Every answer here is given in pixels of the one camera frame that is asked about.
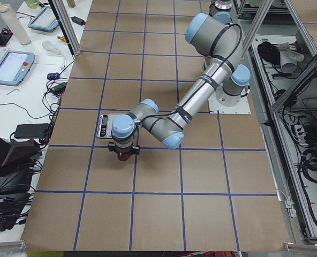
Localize blue teach pendant near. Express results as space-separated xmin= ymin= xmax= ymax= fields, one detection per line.
xmin=0 ymin=50 xmax=35 ymax=86

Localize red yellow mango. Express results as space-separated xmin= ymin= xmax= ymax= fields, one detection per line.
xmin=117 ymin=153 xmax=132 ymax=162

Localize cardboard tube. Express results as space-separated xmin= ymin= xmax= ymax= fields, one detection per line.
xmin=0 ymin=2 xmax=31 ymax=46

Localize blue teach pendant far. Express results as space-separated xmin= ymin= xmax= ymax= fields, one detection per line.
xmin=28 ymin=6 xmax=59 ymax=32

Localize blue teach pendant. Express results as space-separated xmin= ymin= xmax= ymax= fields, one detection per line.
xmin=0 ymin=50 xmax=35 ymax=86
xmin=28 ymin=6 xmax=59 ymax=32

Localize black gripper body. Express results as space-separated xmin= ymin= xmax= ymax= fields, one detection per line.
xmin=108 ymin=142 xmax=140 ymax=157

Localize aluminium frame post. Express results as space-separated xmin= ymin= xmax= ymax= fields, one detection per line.
xmin=48 ymin=0 xmax=81 ymax=56

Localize black power adapter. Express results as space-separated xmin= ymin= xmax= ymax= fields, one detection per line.
xmin=71 ymin=16 xmax=86 ymax=26

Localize grey cloth bundle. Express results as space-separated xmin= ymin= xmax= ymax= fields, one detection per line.
xmin=277 ymin=42 xmax=304 ymax=75

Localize clear light bulb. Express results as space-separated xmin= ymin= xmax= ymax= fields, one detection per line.
xmin=42 ymin=40 xmax=61 ymax=55

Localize silver digital kitchen scale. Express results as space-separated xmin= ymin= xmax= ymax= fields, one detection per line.
xmin=96 ymin=114 xmax=118 ymax=139

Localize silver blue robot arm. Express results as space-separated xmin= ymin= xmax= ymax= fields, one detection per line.
xmin=108 ymin=1 xmax=251 ymax=161

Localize black flat power brick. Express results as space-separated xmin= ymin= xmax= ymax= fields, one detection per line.
xmin=14 ymin=123 xmax=49 ymax=139

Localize small blue box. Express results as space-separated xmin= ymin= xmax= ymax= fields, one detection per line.
xmin=47 ymin=72 xmax=60 ymax=81

